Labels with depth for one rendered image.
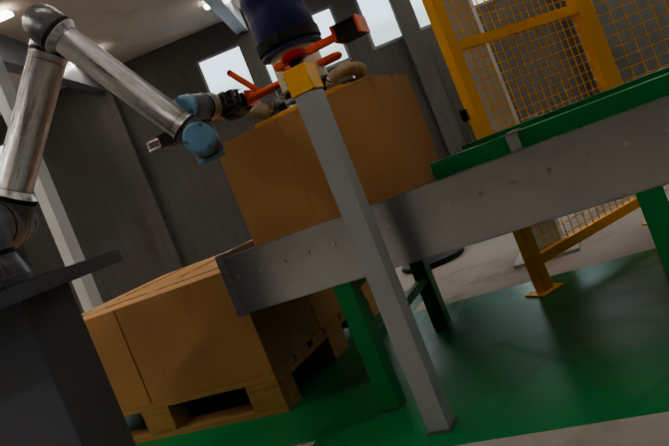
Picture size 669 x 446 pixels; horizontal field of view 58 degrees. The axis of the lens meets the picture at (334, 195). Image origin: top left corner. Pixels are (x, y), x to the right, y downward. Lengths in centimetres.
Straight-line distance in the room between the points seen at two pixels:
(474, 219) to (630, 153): 40
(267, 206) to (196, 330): 58
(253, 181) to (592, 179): 105
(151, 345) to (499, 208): 146
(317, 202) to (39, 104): 89
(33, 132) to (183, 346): 94
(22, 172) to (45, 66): 33
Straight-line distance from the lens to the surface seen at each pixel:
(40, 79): 205
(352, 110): 186
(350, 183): 152
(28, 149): 204
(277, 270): 189
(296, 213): 198
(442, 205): 165
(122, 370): 265
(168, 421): 261
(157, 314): 243
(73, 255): 566
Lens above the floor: 71
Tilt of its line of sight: 2 degrees down
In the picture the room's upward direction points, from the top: 22 degrees counter-clockwise
